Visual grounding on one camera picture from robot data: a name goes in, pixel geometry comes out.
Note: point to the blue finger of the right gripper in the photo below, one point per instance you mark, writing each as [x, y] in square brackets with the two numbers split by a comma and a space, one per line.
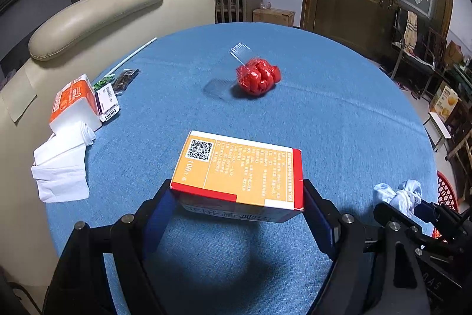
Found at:
[384, 213]
[428, 212]

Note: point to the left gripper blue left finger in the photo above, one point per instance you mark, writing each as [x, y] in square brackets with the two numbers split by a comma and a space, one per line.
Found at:
[152, 218]

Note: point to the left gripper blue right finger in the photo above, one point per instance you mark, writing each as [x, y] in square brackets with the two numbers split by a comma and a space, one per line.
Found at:
[322, 217]

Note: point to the light blue cloth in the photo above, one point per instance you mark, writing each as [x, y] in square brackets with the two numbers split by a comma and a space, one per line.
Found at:
[405, 198]

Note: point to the orange cardboard box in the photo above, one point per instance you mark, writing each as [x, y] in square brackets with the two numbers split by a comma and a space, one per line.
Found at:
[239, 179]

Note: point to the red plastic bag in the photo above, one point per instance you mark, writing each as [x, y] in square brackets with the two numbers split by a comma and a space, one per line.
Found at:
[257, 76]

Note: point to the clear plastic wrapper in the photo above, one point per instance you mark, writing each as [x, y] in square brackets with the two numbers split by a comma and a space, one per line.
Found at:
[223, 84]

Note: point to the red plastic mesh basket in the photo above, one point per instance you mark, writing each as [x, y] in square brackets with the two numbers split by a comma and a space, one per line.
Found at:
[446, 216]

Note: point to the small white step stool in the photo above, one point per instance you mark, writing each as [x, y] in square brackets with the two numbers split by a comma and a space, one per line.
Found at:
[436, 130]

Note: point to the orange printed carton box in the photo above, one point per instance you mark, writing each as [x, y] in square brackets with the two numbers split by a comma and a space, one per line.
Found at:
[444, 101]

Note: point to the white tissue paper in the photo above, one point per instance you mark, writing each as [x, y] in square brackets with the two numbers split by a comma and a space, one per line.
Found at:
[59, 166]

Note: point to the small white labelled packet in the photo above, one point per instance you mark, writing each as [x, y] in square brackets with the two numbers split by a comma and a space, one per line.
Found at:
[107, 103]

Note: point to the blue round tablecloth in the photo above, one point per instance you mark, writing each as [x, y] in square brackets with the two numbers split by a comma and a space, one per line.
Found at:
[236, 116]

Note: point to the dark green snack packet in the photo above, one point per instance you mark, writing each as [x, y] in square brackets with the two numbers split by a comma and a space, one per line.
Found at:
[119, 82]

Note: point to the orange white tissue box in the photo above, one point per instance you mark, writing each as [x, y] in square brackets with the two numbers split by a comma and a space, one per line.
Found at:
[75, 103]

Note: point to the dark chair with striped cloth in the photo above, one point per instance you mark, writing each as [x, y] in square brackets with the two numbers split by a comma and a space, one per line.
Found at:
[419, 45]

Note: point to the beige leather sofa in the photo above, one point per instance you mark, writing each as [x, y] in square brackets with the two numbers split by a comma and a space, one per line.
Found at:
[83, 38]

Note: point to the cardboard box by wall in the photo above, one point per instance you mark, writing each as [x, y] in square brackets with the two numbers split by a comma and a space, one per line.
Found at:
[279, 17]

